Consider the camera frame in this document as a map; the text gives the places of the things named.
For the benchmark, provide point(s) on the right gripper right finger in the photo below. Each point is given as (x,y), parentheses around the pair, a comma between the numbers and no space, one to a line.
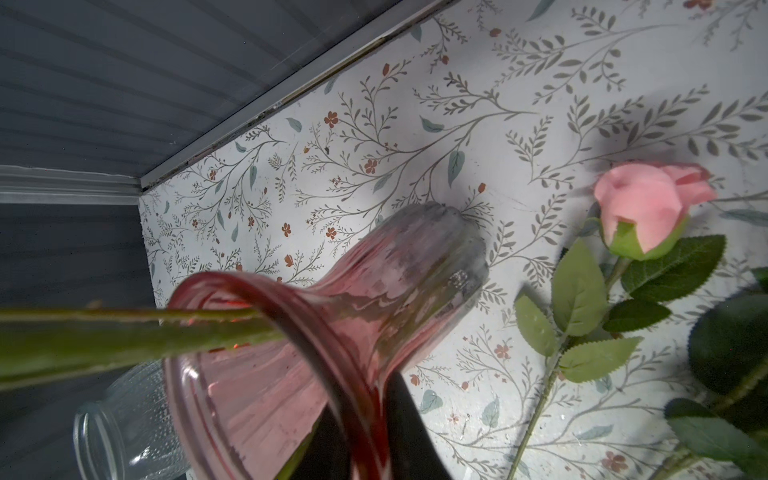
(413,456)

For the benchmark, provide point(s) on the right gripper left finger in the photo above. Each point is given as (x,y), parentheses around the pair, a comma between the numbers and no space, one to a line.
(327,456)

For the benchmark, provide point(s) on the light pink rosebud stem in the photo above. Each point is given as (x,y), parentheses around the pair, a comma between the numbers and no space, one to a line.
(644,211)

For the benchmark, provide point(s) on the clear ribbed glass vase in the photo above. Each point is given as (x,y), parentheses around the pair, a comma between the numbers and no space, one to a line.
(129,433)

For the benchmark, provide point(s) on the magenta pink artificial rose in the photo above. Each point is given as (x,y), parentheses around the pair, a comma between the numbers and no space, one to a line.
(40,346)

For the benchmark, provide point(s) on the bunch of artificial roses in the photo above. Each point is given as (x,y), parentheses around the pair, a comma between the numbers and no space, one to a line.
(727,354)

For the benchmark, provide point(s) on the pink ribbed glass vase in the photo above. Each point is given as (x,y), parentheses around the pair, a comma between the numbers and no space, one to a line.
(241,413)

